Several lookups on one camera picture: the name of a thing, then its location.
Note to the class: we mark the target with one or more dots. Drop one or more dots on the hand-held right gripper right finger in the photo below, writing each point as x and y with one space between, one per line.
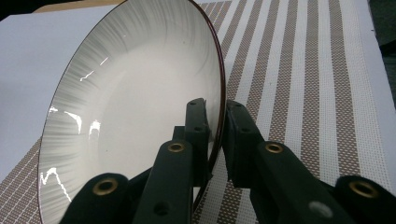
271 174

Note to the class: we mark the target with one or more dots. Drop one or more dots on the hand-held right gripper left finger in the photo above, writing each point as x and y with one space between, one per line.
174 174

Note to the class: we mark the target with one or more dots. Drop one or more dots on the white plate with grey rim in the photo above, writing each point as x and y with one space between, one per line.
124 93

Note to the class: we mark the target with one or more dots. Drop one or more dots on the brown striped woven placemat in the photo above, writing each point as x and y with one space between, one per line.
311 93

